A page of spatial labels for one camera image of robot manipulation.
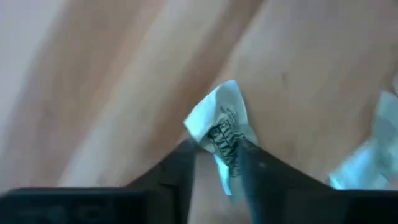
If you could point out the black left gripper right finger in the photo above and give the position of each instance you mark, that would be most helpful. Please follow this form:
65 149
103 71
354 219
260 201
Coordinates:
295 202

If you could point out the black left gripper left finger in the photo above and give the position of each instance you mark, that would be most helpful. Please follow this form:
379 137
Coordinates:
155 199

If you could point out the green white stevia packet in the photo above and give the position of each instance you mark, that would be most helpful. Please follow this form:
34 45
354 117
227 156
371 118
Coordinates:
217 109
373 161

